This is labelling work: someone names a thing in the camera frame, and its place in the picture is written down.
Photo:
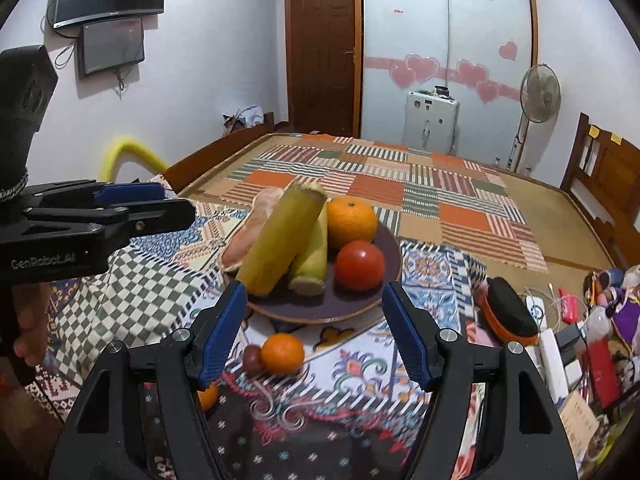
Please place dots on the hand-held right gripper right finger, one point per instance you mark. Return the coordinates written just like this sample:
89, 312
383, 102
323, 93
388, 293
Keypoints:
407, 335

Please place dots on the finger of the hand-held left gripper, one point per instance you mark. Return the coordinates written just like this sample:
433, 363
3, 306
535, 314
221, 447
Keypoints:
132, 191
160, 215

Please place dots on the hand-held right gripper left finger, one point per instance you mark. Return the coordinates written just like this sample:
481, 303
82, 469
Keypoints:
220, 335

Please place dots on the purple plate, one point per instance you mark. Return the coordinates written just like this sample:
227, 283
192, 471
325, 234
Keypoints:
350, 305

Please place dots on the small tangerine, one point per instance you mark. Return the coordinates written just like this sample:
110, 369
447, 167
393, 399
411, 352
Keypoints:
282, 353
209, 397

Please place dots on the red tomato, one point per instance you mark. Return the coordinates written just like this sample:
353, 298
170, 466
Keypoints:
360, 266

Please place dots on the peeled pomelo segment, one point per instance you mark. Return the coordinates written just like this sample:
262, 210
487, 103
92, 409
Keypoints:
247, 237

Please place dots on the long yellow sugarcane piece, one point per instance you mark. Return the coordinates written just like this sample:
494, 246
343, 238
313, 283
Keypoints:
280, 240

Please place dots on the short yellow sugarcane piece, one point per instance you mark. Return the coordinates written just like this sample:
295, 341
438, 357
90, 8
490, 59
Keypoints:
312, 270

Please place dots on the large round orange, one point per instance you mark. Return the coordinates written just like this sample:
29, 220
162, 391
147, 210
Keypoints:
351, 222

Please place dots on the person's left hand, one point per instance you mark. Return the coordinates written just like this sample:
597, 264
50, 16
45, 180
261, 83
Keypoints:
31, 327

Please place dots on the small dark red fruit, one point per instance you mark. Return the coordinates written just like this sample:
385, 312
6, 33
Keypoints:
252, 360

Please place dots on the yellow foam tube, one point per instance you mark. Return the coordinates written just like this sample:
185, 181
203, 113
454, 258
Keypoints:
122, 150

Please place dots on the pink plush toy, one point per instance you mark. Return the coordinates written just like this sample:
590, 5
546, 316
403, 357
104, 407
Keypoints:
482, 337

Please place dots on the floral patterned blanket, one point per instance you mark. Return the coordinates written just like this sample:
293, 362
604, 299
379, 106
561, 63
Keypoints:
150, 290

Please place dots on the black case with orange trim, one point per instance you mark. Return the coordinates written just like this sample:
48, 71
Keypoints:
505, 307

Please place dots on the crumpled bag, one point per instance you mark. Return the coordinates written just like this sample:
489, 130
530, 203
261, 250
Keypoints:
245, 119

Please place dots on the white charger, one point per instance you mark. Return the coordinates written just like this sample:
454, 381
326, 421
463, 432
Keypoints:
535, 309

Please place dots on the striped patchwork blanket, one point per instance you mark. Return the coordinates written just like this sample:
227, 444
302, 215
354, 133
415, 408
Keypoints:
425, 195

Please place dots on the white power strip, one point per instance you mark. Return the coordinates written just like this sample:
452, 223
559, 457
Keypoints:
552, 362

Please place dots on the black power adapter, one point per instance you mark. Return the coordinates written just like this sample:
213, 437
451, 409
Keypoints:
567, 336

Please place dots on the small red packet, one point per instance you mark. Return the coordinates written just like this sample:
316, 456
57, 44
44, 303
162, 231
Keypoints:
567, 305

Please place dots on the beige paper booklet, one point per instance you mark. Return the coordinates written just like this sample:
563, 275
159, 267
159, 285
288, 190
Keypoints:
580, 422

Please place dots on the red box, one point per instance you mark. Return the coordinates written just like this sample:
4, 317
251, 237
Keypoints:
602, 372

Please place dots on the purple plush doll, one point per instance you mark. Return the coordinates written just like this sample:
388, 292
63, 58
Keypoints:
625, 310

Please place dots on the brown wooden door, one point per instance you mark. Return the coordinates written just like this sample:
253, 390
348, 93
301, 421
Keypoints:
322, 45

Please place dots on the dark pot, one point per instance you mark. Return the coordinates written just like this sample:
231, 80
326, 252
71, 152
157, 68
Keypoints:
442, 91

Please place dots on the brown wooden headboard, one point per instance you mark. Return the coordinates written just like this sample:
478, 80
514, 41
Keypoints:
607, 180

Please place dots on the white standing fan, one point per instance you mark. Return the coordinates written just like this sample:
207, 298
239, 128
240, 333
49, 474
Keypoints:
540, 92

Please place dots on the wooden wardrobe with sliding doors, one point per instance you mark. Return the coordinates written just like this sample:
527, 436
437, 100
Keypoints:
480, 25

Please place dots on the small wall-mounted monitor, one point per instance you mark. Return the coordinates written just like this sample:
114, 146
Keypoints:
112, 46

